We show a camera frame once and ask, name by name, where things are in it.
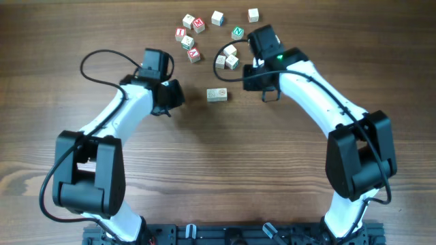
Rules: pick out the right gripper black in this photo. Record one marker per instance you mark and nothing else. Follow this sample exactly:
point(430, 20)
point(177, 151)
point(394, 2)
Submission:
point(249, 86)

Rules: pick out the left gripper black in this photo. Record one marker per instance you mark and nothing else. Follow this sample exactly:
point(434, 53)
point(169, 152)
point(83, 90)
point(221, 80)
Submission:
point(179, 100)

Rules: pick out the block with red drawing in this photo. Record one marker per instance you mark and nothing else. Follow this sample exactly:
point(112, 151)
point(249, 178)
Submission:
point(222, 94)

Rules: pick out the plain block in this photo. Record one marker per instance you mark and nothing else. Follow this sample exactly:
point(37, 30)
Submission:
point(230, 50)
point(253, 15)
point(188, 21)
point(187, 42)
point(220, 62)
point(211, 95)

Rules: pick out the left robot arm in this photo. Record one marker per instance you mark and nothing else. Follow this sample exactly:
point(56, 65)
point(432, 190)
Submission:
point(87, 181)

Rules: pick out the block with green side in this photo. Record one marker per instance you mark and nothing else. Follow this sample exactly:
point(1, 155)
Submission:
point(232, 61)

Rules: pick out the plain block above A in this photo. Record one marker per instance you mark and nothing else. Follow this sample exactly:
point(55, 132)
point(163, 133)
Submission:
point(187, 42)

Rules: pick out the red A block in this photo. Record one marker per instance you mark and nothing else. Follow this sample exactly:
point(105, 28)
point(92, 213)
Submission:
point(193, 55)

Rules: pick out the red I block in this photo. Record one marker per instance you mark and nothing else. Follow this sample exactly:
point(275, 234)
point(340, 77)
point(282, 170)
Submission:
point(180, 33)

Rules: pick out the green N block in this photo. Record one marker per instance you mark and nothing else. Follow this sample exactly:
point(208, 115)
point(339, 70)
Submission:
point(237, 33)

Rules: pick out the red M block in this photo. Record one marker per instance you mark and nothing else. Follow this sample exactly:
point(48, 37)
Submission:
point(198, 25)

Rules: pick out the block with blue side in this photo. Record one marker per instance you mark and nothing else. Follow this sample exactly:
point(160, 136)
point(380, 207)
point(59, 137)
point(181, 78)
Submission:
point(217, 18)

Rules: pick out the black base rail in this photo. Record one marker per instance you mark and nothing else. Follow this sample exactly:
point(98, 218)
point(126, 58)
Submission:
point(299, 233)

